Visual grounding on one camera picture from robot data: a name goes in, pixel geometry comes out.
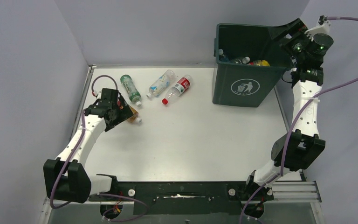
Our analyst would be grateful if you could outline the dark green trash bin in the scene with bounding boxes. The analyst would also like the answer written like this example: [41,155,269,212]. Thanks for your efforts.
[212,23,293,107]

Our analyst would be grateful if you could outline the aluminium front rail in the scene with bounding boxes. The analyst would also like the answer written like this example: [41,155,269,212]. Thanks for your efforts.
[43,181,322,205]

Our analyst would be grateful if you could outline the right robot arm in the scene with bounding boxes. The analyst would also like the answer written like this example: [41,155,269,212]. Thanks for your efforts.
[243,15,334,199]

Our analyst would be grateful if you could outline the yellow label bottle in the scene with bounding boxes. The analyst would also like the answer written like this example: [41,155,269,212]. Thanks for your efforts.
[248,60,270,67]

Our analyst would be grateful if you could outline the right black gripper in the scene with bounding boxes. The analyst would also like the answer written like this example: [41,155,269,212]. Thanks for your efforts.
[268,19,313,63]

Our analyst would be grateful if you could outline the green label tea bottle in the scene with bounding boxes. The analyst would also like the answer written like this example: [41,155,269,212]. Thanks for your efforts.
[120,74,142,108]

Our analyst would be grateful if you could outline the white blue label bottle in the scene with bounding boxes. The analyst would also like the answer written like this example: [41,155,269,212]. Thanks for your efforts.
[146,70,177,99]

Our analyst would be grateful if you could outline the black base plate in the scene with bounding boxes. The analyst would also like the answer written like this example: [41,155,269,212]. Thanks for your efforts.
[88,181,278,216]

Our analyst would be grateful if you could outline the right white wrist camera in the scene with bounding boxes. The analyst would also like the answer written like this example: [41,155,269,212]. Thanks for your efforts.
[305,15,331,40]

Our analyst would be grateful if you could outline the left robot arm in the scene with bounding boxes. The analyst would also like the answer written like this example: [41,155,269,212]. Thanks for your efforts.
[43,88,133,203]

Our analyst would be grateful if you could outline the red gold label bottle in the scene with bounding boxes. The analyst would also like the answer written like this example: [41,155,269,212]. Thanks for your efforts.
[126,106,142,125]

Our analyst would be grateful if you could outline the blue label water bottle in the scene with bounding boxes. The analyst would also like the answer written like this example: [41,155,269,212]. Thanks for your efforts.
[218,49,230,62]

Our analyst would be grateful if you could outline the red label water bottle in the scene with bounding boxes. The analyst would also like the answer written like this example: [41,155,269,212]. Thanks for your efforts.
[161,75,193,105]

